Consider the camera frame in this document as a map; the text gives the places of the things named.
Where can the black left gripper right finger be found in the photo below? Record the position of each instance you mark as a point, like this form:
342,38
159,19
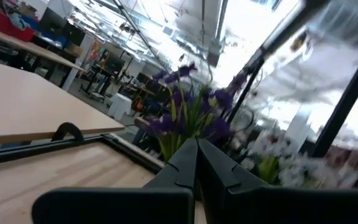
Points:
275,205

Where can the white box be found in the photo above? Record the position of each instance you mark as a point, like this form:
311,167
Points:
120,105

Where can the long wooden background table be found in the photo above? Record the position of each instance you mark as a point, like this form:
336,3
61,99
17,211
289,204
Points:
26,46

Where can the black monitor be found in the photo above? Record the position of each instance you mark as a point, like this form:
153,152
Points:
73,34
53,21

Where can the light blue cloth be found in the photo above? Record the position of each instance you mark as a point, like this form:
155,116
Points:
17,20

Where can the light wooden desk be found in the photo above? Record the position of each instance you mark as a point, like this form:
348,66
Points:
26,102

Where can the white artificial flower bunch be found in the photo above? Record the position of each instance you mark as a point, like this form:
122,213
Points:
264,146
319,174

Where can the black metal rig frame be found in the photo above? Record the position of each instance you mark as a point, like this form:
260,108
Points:
73,146

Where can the purple artificial flower bunch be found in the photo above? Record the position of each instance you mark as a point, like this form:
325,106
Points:
219,127
166,124

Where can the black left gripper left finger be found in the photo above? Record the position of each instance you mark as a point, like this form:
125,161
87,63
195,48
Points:
135,205

